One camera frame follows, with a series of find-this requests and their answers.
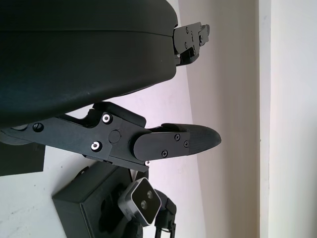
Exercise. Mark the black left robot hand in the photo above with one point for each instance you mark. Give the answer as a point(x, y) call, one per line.
point(74, 62)

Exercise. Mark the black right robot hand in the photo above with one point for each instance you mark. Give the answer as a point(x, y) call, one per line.
point(168, 208)

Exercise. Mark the small silver camera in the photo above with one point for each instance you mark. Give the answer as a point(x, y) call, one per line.
point(143, 200)

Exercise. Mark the black camera box base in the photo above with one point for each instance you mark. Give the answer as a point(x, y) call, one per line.
point(81, 213)

